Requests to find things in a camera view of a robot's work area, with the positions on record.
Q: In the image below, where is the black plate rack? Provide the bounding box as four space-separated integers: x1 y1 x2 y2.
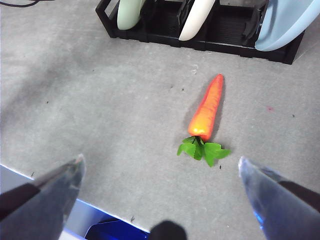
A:
94 0 305 66

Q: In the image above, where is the blue plate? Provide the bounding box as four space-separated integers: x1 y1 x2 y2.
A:
254 0 320 52

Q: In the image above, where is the dark blue box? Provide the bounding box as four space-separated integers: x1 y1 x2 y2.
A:
85 217 151 240

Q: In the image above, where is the beige plate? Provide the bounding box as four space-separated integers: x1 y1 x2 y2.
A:
178 0 216 42

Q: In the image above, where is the orange carrot with green leaves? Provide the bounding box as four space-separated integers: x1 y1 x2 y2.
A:
177 73 232 168

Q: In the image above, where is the black cable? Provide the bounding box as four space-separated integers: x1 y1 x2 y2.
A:
0 0 41 8

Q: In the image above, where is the green plate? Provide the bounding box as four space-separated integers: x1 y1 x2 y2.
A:
116 0 146 30

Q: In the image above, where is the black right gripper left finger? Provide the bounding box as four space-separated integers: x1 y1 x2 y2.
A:
0 153 86 240

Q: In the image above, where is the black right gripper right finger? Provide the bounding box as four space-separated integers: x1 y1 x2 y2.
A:
238 156 320 240

